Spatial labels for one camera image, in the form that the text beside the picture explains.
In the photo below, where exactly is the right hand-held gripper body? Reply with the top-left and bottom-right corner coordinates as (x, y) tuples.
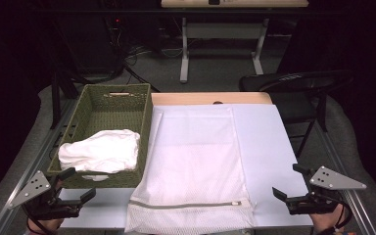
(286, 165), (367, 215)

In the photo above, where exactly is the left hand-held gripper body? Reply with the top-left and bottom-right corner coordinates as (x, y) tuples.
(8, 167), (81, 221)

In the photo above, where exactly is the white garment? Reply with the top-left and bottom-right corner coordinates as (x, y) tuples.
(58, 128), (142, 182)

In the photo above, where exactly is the green woven basket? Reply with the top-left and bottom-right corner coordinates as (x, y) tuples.
(46, 83), (154, 190)

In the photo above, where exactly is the white mesh laundry bag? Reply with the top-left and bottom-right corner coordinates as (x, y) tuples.
(124, 105), (258, 235)

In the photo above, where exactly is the person's left hand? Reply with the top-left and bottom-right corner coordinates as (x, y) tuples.
(27, 217), (64, 235)

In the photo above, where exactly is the person's right hand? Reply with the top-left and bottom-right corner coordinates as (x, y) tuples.
(309, 204), (348, 235)

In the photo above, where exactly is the black folding chair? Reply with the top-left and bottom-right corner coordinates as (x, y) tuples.
(238, 69), (355, 160)

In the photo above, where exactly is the black metal stand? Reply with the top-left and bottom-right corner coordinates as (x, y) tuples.
(50, 70), (80, 130)

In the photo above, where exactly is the dark equipment with red light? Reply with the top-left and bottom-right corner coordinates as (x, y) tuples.
(103, 15), (125, 76)

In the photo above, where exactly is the desk with white legs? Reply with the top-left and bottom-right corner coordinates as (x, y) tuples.
(161, 0), (309, 84)

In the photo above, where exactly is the metal floor rail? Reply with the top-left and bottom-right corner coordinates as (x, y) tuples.
(312, 120), (376, 235)
(0, 97), (80, 235)

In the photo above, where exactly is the left hand-held gripper cable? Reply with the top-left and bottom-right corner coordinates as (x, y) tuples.
(22, 205), (52, 235)

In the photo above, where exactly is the hand-held gripper cable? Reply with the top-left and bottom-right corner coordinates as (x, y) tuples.
(333, 198), (354, 230)
(22, 205), (52, 235)

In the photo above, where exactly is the right hand-held gripper cable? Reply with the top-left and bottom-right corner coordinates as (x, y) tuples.
(333, 198), (354, 230)

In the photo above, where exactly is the bundle of floor cables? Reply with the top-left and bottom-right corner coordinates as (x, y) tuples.
(122, 44), (184, 67)

